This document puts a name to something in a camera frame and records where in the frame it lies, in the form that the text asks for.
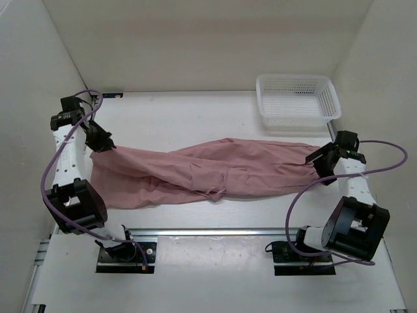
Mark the pink trousers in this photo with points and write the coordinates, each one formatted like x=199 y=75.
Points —
x=128 y=178

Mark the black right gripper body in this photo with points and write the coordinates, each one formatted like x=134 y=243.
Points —
x=323 y=169

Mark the white plastic basket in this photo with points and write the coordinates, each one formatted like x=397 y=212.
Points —
x=296 y=100

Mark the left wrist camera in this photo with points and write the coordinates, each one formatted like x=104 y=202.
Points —
x=71 y=103

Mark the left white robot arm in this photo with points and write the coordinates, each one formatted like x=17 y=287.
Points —
x=72 y=200

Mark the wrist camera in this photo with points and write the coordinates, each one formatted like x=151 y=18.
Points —
x=71 y=103
x=347 y=140

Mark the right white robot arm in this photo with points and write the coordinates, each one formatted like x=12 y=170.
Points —
x=357 y=224

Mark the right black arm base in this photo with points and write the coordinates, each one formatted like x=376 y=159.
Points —
x=288 y=263

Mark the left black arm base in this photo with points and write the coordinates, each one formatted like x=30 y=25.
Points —
x=126 y=259

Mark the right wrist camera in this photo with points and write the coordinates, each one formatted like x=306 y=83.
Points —
x=347 y=140

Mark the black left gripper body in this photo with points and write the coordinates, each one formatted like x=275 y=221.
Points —
x=97 y=138

